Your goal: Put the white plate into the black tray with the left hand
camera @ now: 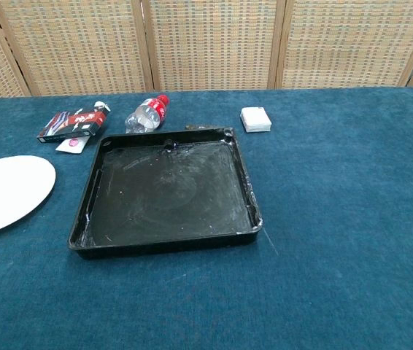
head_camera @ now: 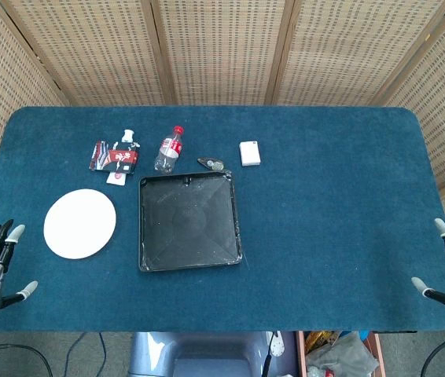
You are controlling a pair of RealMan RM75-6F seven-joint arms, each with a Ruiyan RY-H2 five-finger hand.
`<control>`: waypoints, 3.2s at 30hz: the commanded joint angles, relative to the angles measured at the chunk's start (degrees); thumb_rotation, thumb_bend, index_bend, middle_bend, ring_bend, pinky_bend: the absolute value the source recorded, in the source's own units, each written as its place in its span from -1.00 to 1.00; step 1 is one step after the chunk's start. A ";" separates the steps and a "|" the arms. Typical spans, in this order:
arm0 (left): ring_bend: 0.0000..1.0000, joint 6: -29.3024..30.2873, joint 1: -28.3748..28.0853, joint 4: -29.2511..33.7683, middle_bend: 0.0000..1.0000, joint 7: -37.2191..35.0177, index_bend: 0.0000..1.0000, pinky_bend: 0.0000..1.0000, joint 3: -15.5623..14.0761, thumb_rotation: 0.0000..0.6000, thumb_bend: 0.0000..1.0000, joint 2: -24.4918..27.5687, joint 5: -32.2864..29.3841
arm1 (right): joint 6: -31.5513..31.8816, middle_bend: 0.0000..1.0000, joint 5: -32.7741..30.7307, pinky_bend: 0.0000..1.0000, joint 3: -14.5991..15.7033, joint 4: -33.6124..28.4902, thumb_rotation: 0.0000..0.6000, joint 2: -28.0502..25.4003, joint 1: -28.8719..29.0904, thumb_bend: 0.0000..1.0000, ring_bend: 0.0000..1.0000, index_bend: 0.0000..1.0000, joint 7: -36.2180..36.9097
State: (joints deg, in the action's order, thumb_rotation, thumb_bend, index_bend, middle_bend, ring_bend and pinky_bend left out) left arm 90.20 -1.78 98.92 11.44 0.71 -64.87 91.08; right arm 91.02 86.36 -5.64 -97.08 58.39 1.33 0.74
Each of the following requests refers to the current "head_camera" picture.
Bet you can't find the white round-ended bracket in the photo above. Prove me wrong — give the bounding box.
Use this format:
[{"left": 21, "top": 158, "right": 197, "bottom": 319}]
[{"left": 267, "top": 331, "right": 287, "bottom": 360}]

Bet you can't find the black square tray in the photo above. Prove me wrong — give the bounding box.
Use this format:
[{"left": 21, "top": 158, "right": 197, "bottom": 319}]
[{"left": 138, "top": 170, "right": 244, "bottom": 273}]

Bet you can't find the yellow packet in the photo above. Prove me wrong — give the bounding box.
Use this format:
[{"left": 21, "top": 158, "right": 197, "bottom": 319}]
[{"left": 304, "top": 331, "right": 340, "bottom": 350}]

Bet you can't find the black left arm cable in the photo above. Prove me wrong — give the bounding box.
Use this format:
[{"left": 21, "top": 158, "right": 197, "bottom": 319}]
[{"left": 0, "top": 342, "right": 53, "bottom": 377}]

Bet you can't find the brown wooden crate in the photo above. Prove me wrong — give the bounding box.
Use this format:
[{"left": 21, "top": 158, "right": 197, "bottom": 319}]
[{"left": 296, "top": 331, "right": 387, "bottom": 377}]

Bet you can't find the round white plate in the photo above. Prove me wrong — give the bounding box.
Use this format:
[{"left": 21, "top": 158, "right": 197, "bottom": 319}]
[{"left": 43, "top": 188, "right": 118, "bottom": 261}]

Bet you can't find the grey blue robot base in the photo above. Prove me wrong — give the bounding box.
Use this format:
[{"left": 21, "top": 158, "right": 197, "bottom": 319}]
[{"left": 127, "top": 331, "right": 275, "bottom": 377}]

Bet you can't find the red black snack packet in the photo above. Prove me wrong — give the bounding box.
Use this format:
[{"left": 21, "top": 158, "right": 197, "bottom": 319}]
[{"left": 88, "top": 138, "right": 144, "bottom": 176}]

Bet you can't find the small dark flat object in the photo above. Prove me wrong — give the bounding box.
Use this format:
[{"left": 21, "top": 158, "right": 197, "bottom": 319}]
[{"left": 197, "top": 156, "right": 225, "bottom": 171}]

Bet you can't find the white rectangular box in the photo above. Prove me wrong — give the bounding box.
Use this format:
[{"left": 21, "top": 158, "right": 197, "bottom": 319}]
[{"left": 239, "top": 140, "right": 263, "bottom": 167}]

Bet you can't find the grey plastic bag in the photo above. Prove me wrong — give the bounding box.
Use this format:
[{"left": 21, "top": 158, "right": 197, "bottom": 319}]
[{"left": 307, "top": 332, "right": 380, "bottom": 375}]

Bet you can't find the small white sachet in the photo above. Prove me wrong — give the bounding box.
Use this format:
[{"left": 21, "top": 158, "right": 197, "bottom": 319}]
[{"left": 105, "top": 171, "right": 128, "bottom": 186}]

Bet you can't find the thin blue cable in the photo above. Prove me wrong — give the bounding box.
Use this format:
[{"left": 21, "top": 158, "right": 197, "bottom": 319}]
[{"left": 66, "top": 331, "right": 108, "bottom": 377}]

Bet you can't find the clear cola bottle red cap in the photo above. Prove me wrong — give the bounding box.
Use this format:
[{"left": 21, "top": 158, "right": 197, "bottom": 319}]
[{"left": 153, "top": 125, "right": 186, "bottom": 174}]

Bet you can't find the blue carpet table cloth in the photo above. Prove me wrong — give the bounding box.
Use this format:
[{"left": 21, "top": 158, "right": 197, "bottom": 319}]
[{"left": 0, "top": 105, "right": 445, "bottom": 335}]

